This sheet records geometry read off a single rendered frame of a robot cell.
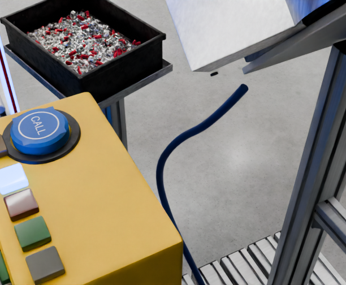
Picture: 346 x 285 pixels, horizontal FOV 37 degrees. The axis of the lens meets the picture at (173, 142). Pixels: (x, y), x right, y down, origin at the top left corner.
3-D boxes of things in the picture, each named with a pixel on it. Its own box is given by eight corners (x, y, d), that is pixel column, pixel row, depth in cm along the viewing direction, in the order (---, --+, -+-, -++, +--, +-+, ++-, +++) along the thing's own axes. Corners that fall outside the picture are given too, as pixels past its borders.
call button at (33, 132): (78, 149, 37) (75, 132, 35) (22, 168, 35) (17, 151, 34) (60, 115, 39) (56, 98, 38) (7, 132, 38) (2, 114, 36)
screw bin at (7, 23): (167, 69, 85) (167, 33, 80) (85, 116, 77) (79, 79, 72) (87, 17, 96) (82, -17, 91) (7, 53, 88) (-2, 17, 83)
